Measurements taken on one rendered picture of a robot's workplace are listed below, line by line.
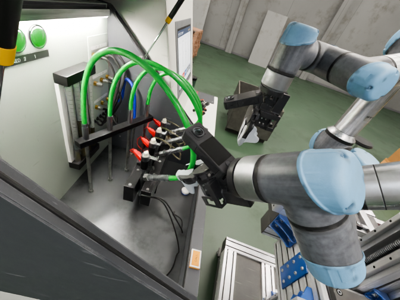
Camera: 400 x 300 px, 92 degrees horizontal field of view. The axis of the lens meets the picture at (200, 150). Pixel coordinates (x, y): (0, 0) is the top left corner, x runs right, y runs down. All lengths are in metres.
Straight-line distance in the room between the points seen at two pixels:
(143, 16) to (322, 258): 0.87
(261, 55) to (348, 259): 9.81
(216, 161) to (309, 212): 0.16
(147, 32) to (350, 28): 10.65
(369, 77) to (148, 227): 0.78
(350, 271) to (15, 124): 0.69
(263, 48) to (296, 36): 9.50
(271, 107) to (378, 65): 0.24
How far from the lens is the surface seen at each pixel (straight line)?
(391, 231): 0.88
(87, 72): 0.59
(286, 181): 0.26
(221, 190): 0.39
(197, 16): 10.54
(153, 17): 0.88
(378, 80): 0.54
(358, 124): 0.95
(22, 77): 0.62
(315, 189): 0.25
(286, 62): 0.56
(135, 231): 0.81
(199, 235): 0.70
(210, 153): 0.35
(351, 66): 0.56
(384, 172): 0.42
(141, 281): 0.48
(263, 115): 0.59
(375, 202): 0.42
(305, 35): 0.56
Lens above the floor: 1.54
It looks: 36 degrees down
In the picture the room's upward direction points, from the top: 19 degrees clockwise
